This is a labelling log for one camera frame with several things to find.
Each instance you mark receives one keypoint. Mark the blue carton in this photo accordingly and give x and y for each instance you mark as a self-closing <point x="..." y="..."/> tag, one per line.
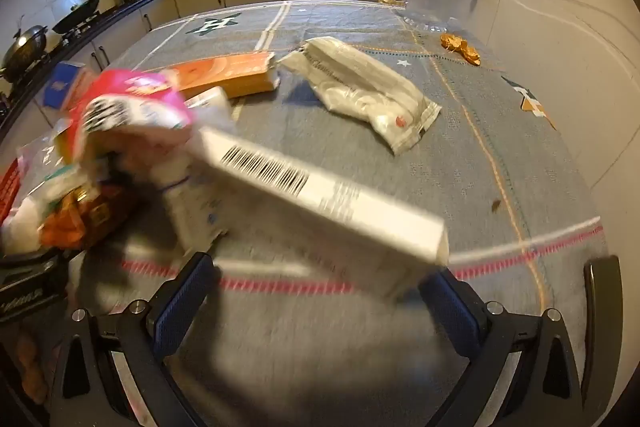
<point x="60" y="87"/>

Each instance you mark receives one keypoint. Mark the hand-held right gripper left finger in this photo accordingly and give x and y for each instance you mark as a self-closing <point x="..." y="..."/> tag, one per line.
<point x="180" y="302"/>

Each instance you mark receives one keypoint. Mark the white soft packet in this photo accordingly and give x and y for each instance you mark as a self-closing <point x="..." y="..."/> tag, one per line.
<point x="22" y="227"/>

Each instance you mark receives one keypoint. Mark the white paper wrapper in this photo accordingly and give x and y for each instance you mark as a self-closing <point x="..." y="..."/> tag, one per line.
<point x="210" y="102"/>

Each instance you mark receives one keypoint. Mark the white printed paper packet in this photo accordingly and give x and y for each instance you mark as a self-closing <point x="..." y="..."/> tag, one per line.
<point x="195" y="212"/>

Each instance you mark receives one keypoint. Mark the white barcode carton box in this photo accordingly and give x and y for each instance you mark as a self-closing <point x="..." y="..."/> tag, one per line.
<point x="325" y="207"/>

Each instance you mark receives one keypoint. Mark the grey printed tablecloth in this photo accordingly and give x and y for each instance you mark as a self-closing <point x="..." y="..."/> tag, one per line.
<point x="450" y="187"/>

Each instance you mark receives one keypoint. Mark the gold foil wrapper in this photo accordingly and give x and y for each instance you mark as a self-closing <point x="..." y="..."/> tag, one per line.
<point x="467" y="52"/>

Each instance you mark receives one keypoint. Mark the person's left hand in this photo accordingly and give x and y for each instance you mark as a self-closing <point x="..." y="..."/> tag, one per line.
<point x="32" y="369"/>

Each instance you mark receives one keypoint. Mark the steel wok with lid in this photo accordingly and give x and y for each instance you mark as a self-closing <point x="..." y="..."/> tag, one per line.
<point x="25" y="47"/>

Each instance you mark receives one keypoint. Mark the white plastic packet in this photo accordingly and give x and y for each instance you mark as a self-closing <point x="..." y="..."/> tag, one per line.
<point x="360" y="92"/>

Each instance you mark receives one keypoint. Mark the clear plastic wrapper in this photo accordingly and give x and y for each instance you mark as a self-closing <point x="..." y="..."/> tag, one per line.
<point x="45" y="167"/>

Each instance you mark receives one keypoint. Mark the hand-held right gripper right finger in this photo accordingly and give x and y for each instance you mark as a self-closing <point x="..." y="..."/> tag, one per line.
<point x="450" y="309"/>

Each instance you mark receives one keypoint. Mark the brown snack packet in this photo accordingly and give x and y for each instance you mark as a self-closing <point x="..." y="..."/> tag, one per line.
<point x="85" y="219"/>

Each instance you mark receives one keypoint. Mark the small brown scrap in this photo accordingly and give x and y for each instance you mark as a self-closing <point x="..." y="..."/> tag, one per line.
<point x="496" y="206"/>

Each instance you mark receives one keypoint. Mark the orange carton box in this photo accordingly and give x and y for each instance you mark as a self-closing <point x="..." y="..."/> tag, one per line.
<point x="225" y="69"/>

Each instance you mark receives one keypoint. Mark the black frying pan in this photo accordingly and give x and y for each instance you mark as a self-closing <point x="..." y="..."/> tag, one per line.
<point x="75" y="19"/>

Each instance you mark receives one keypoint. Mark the pink snack packet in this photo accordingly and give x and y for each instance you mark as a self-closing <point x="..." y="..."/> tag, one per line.
<point x="145" y="94"/>

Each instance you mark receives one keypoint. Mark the red carton box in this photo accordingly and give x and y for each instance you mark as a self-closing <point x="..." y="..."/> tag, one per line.
<point x="7" y="192"/>

